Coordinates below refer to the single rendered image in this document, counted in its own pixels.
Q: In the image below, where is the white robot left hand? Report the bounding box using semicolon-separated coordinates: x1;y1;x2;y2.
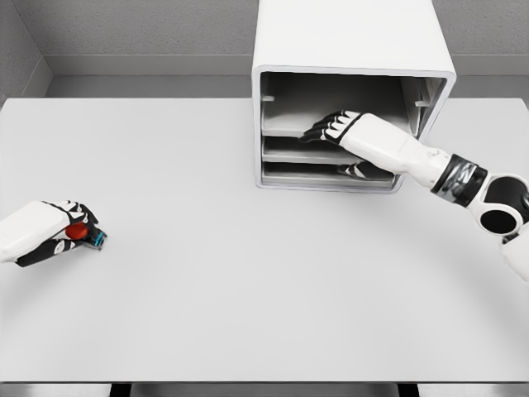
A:
0;199;100;268

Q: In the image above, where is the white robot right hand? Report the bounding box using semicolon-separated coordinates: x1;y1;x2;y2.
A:
298;110;421;180

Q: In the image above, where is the load switch with red knob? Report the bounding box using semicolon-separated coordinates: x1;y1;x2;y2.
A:
65;222;109;252

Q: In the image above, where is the grey cabinet drawer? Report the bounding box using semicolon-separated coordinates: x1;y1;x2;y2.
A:
261;160;398;190
262;110;418;139
262;136;367;164

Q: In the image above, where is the white tabletop storage cabinet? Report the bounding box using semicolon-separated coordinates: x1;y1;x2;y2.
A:
250;0;457;193

